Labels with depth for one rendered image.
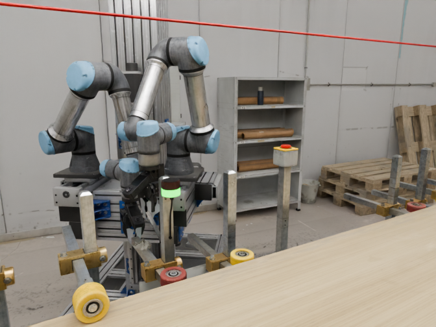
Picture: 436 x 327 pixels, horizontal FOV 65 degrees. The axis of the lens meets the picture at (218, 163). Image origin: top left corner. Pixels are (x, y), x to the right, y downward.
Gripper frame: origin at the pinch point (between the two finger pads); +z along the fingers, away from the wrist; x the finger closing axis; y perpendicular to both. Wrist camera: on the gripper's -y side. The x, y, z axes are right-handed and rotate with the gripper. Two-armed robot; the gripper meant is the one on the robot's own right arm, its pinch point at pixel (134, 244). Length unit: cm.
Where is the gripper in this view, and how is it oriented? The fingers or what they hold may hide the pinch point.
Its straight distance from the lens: 149.3
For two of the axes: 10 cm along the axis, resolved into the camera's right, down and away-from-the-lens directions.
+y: -5.0, -2.0, 8.5
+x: -8.7, 1.1, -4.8
